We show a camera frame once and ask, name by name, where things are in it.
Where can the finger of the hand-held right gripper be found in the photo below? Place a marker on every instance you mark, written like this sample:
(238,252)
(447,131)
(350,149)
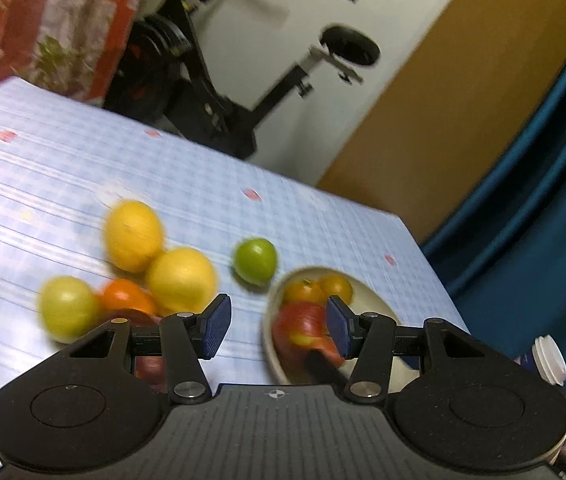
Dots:
(323,366)

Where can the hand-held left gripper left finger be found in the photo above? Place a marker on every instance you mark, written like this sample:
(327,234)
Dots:
(215,327)

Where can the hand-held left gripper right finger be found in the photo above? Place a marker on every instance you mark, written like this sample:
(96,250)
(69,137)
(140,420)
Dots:
(338,327)

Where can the red apple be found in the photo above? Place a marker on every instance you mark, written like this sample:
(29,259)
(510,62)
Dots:
(298,327)

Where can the small orange tangerine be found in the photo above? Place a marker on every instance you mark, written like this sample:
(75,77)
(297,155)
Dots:
(302,291)
(128,297)
(338,287)

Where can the cream ceramic bowl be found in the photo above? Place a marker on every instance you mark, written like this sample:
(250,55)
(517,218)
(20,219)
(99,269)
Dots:
(368,300)

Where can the yellow lemon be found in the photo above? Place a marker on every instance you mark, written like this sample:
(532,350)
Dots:
(180,280)
(133,235)

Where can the purple mangosteen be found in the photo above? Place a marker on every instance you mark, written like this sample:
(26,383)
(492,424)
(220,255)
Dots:
(150,367)

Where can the small green lime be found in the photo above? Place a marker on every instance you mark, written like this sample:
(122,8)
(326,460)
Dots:
(255,260)

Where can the yellow-green apple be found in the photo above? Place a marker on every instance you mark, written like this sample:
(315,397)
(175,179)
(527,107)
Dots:
(65,310)

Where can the white-capped printed bottle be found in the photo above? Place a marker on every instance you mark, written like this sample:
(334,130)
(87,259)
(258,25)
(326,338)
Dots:
(550,357)

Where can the blue curtain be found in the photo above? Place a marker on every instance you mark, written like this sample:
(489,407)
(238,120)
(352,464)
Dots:
(538,210)

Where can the black exercise bike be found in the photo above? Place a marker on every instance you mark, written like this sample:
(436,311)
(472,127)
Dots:
(203,90)

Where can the wooden door panel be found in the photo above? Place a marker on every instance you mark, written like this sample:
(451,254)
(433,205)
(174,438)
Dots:
(438,110)

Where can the printed red backdrop cloth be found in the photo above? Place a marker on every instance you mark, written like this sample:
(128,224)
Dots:
(38,20)

